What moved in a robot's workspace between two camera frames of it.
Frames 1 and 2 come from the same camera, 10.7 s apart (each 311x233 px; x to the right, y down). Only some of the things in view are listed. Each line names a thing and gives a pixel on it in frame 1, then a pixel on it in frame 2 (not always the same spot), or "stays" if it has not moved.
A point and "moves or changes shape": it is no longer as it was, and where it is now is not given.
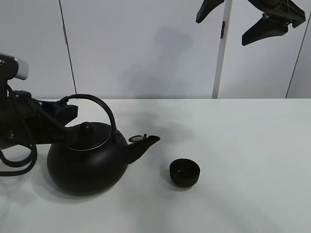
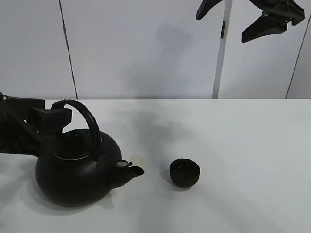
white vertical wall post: [222, 50] stays
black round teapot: [95, 159] moves or changes shape
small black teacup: [184, 173] stays
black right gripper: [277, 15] stays
